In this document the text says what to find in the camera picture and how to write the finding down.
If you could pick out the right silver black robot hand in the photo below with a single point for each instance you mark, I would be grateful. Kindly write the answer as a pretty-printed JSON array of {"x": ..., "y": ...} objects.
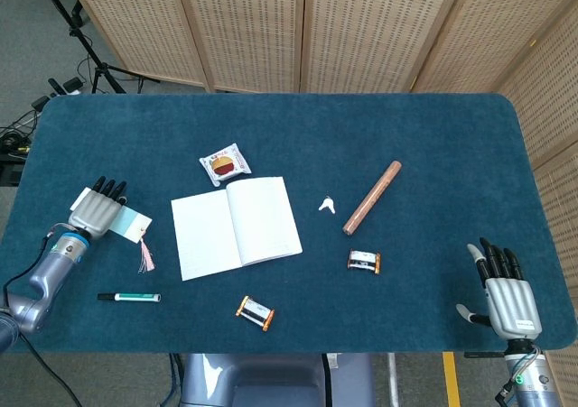
[{"x": 512, "y": 303}]

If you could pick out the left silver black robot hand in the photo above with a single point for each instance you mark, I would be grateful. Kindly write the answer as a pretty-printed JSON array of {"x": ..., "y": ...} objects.
[{"x": 92, "y": 213}]

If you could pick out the blue bookmark with pink tassel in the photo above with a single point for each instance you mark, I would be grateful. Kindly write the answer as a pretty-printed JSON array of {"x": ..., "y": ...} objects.
[{"x": 131, "y": 224}]

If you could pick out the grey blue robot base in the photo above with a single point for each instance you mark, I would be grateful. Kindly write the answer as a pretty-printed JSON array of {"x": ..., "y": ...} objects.
[{"x": 271, "y": 380}]

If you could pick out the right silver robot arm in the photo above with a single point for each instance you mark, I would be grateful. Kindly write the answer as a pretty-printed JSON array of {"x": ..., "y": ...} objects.
[{"x": 533, "y": 380}]

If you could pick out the green white marker pen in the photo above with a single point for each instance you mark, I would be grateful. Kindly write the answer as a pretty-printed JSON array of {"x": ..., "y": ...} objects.
[{"x": 135, "y": 297}]

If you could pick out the yellow floor tape strip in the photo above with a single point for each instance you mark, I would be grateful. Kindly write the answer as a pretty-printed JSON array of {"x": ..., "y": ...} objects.
[{"x": 451, "y": 380}]

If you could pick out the black power adapter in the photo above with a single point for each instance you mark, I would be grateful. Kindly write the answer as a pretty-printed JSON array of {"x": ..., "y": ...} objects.
[{"x": 72, "y": 84}]

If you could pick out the burger print snack packet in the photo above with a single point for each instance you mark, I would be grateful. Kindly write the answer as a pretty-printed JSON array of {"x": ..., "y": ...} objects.
[{"x": 224, "y": 165}]

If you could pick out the black tripod stand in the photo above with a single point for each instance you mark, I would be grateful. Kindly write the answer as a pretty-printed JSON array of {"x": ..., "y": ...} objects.
[{"x": 97, "y": 71}]

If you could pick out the black white orange snack bar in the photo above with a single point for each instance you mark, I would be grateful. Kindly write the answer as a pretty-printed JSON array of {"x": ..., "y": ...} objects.
[
  {"x": 255, "y": 313},
  {"x": 363, "y": 261}
]

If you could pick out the open white lined notebook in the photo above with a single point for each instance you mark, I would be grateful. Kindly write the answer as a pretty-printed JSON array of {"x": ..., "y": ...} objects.
[{"x": 262, "y": 217}]

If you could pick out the brown cardboard tube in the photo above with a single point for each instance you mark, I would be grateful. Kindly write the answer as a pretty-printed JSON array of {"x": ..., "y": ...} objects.
[{"x": 372, "y": 197}]

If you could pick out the teal carpet table cover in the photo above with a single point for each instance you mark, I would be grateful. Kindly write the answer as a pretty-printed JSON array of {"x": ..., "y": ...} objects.
[{"x": 316, "y": 123}]

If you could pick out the woven wood folding screen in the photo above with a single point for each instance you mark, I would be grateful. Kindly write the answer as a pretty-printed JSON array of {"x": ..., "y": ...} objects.
[{"x": 361, "y": 28}]

